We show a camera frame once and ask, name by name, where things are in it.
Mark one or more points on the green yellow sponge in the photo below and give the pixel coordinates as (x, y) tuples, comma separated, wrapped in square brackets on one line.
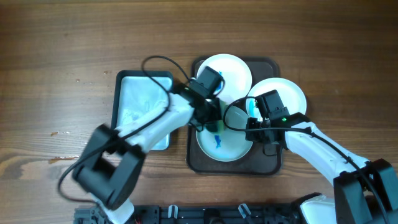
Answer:
[(215, 127)]

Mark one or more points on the grey-white plate bottom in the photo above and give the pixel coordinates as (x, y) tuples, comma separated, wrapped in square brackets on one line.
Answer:
[(228, 145)]

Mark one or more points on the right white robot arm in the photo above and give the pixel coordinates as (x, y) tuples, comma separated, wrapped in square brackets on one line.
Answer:
[(364, 191)]

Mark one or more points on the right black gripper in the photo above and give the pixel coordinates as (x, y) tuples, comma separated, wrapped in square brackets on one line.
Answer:
[(253, 136)]

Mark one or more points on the brown plastic serving tray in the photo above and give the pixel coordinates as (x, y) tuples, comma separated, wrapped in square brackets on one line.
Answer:
[(261, 159)]

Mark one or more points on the white plate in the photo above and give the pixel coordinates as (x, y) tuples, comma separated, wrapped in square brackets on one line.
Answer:
[(291, 95), (236, 73)]

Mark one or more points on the dark tray with water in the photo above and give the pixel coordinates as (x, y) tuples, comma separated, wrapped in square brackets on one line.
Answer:
[(136, 95)]

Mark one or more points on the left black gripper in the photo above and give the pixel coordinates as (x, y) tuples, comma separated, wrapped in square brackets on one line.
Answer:
[(216, 113)]

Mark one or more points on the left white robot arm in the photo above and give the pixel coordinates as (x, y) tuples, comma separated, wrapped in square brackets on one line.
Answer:
[(112, 160)]

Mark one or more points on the white plate top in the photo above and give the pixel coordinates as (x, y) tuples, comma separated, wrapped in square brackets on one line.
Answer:
[(236, 73)]

